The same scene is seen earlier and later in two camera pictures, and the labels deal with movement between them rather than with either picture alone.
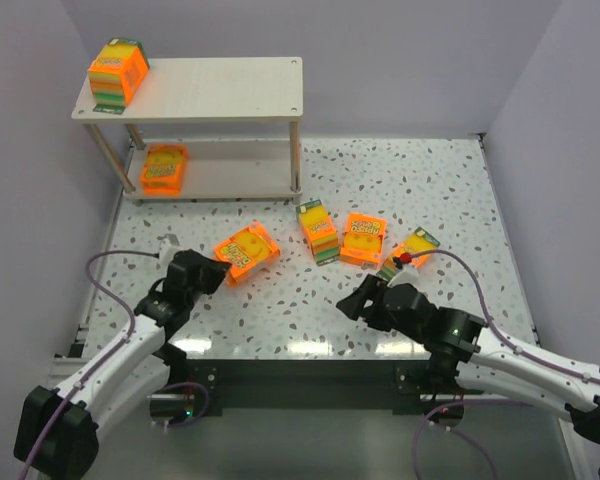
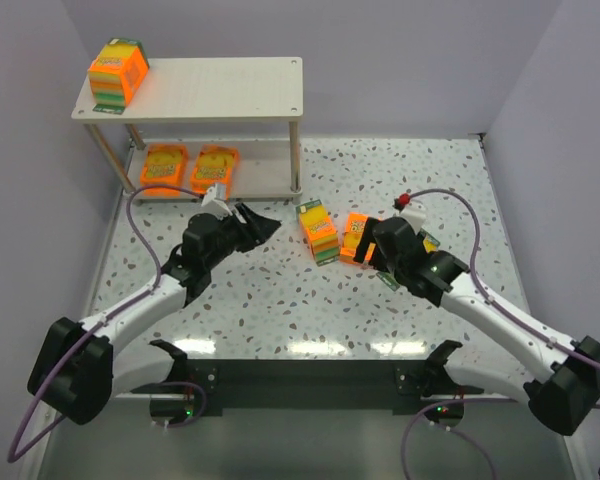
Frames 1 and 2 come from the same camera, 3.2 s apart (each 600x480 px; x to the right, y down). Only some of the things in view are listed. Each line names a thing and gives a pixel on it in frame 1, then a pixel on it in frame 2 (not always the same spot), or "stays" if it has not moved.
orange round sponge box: [364, 240] stays
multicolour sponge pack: [116, 74] stays
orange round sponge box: [162, 170] stays
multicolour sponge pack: [321, 232] stays
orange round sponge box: [246, 250] to [214, 165]
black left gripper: [202, 272] to [245, 228]
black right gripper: [371, 302] to [372, 245]
